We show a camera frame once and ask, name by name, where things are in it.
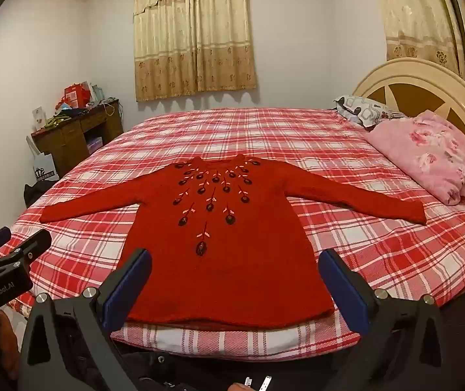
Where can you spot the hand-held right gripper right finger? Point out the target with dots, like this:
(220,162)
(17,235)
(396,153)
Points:
(344,293)

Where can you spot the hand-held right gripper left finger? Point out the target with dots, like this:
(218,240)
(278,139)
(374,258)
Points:
(128,289)

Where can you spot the red embroidered knit sweater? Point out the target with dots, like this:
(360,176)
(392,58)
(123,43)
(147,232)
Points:
(232,260)

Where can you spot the red plaid bed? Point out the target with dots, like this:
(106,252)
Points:
(379,248)

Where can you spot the black bag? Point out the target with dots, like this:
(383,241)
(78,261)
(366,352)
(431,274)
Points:
(39,191)

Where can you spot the white printed paper bag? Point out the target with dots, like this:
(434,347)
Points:
(45,169)

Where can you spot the brown wooden desk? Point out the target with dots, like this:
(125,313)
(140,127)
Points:
(65,142)

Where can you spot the pale storage box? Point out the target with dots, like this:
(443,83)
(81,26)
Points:
(95,145)

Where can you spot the green bundle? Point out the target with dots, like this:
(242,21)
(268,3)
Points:
(57,121)

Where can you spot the white card box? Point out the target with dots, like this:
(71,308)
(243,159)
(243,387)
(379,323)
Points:
(39,115)

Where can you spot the red gift box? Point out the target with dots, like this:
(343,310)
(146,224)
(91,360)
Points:
(76,94)

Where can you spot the pink floral quilt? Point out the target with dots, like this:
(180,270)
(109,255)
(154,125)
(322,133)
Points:
(432,154)

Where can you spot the pale blue gift bag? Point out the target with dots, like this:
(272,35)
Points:
(97,93)

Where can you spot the grey patterned pillow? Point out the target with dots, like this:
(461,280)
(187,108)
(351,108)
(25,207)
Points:
(362,110)

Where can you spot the cream wooden headboard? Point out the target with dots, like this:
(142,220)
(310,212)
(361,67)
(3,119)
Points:
(419,75)

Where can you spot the beige window curtain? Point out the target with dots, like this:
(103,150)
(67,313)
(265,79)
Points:
(415,12)
(193,36)

